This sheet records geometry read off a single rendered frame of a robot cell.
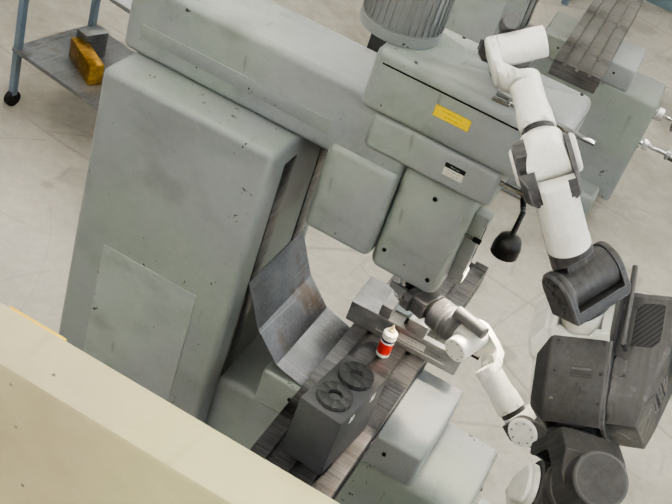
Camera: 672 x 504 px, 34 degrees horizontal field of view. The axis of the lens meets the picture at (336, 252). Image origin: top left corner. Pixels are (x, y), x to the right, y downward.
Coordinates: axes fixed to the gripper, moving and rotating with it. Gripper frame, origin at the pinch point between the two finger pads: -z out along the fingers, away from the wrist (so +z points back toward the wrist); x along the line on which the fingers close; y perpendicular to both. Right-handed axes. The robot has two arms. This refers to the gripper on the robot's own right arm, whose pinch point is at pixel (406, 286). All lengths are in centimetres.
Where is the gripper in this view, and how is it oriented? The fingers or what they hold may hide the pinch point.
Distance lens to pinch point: 293.0
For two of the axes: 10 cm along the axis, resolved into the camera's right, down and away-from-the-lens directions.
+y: -2.6, 7.7, 5.8
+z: 6.8, 5.8, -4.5
